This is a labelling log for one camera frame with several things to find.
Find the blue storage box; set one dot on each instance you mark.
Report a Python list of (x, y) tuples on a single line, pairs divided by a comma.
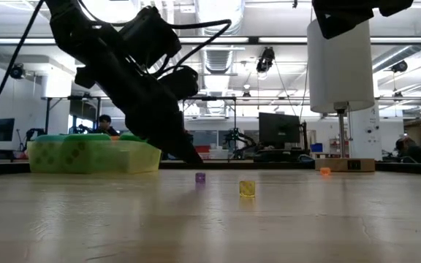
[(316, 147)]

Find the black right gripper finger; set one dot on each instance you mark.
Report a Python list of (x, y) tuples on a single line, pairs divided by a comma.
[(342, 16)]

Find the large green foam die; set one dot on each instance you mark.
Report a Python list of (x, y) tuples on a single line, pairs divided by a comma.
[(132, 137), (90, 137)]

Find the black background robot arm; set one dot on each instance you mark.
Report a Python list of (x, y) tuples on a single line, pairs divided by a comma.
[(238, 139), (33, 133)]

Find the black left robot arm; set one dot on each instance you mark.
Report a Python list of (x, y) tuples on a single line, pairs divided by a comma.
[(64, 14)]

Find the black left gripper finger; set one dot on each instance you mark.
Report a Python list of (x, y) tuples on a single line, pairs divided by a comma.
[(148, 131), (179, 82)]

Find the black background table stand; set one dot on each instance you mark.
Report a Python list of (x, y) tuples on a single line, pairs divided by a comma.
[(46, 117)]

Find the large background computer monitor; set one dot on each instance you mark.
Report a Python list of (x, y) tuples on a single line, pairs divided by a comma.
[(279, 128)]

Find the black ceiling spotlight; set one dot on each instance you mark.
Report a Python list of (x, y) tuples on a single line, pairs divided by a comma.
[(18, 71), (399, 66), (266, 60)]

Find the person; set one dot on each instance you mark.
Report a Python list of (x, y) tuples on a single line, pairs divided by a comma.
[(409, 149), (105, 126)]

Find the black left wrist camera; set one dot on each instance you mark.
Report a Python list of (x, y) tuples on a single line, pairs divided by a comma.
[(150, 34)]

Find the black background rig frame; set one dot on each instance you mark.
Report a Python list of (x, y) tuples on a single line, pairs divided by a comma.
[(235, 128)]

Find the red storage crate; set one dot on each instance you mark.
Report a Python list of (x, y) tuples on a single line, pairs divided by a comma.
[(205, 149)]

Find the yellow translucent plastic bin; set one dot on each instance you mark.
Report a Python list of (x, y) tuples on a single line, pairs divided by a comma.
[(141, 159)]

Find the small orange translucent die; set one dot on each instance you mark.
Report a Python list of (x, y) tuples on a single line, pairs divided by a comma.
[(325, 171)]

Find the small yellow translucent die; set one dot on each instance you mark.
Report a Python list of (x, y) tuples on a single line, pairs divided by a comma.
[(247, 188)]

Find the small background computer monitor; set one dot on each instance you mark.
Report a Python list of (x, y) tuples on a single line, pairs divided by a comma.
[(2, 129)]

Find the small purple translucent die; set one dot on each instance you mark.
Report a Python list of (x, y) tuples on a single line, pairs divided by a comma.
[(200, 178)]

